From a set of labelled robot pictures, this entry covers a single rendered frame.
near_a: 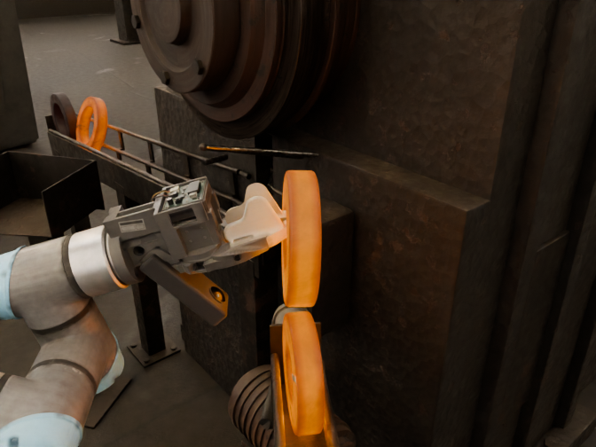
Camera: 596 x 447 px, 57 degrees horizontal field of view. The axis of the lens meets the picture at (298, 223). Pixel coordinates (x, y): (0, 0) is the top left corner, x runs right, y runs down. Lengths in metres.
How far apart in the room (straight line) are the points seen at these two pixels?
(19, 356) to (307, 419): 1.48
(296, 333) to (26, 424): 0.30
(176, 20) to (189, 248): 0.44
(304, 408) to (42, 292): 0.32
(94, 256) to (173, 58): 0.47
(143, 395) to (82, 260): 1.18
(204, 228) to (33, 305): 0.21
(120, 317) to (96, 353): 1.43
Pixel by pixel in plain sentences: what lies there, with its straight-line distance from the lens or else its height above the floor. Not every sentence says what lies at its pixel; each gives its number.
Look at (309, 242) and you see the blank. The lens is 0.55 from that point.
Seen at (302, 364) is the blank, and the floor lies 0.76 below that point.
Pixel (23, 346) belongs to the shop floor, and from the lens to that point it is 2.10.
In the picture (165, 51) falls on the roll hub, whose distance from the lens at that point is 1.03.
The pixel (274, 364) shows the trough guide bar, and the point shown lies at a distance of 0.80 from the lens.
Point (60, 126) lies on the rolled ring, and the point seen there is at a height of 0.62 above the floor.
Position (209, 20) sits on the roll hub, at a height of 1.10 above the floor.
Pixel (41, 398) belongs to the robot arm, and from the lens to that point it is 0.62.
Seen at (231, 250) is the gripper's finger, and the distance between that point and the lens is 0.59.
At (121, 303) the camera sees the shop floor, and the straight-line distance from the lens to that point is 2.19.
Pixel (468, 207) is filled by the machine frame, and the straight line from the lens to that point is 0.82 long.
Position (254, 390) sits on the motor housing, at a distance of 0.99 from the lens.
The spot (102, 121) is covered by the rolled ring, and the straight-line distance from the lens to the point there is 1.85.
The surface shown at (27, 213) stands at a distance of 1.55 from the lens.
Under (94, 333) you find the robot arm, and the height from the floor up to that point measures 0.80.
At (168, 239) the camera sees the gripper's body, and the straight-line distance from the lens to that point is 0.60.
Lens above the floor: 1.21
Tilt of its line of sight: 27 degrees down
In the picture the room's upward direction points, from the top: straight up
